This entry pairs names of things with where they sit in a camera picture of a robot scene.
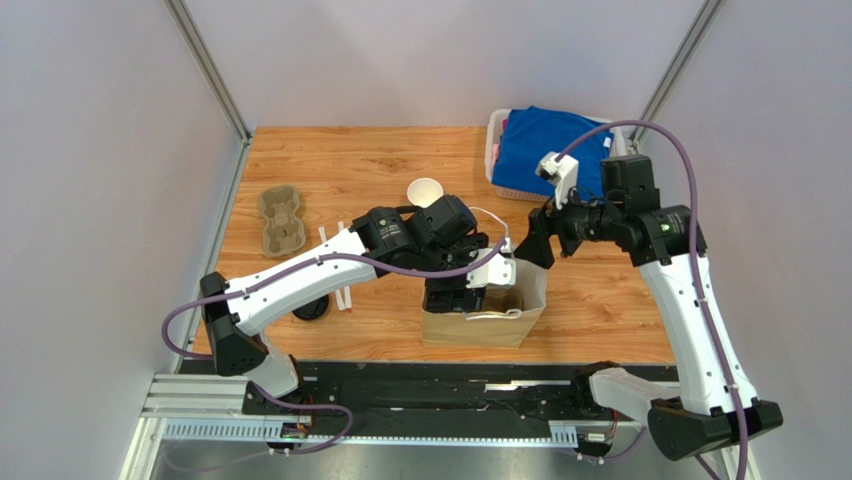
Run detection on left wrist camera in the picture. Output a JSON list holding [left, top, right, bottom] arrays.
[[466, 237, 517, 289]]

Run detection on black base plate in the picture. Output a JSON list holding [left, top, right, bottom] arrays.
[[179, 359, 707, 441]]

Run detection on white straw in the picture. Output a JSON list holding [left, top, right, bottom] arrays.
[[318, 226, 353, 311], [336, 221, 353, 311]]

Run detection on white plastic basket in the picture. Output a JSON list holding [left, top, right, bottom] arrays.
[[484, 109, 629, 202]]

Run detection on brown paper bag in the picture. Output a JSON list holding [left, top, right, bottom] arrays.
[[421, 216, 547, 348]]

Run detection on blue folded towel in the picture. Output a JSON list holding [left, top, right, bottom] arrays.
[[493, 106, 616, 200]]

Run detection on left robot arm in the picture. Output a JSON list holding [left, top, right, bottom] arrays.
[[200, 195, 516, 398]]

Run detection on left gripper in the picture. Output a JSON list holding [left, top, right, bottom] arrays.
[[417, 235, 489, 315]]

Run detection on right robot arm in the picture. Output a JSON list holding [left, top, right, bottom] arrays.
[[515, 152, 784, 461]]

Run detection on aluminium frame rail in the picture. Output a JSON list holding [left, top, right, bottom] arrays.
[[143, 362, 642, 448]]

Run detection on paper coffee cup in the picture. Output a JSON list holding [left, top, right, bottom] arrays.
[[406, 177, 444, 208], [482, 288, 524, 314]]

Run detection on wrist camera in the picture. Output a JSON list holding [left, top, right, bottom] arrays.
[[535, 152, 579, 210], [466, 237, 517, 289]]

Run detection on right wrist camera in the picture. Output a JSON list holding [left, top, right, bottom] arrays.
[[535, 152, 579, 210]]

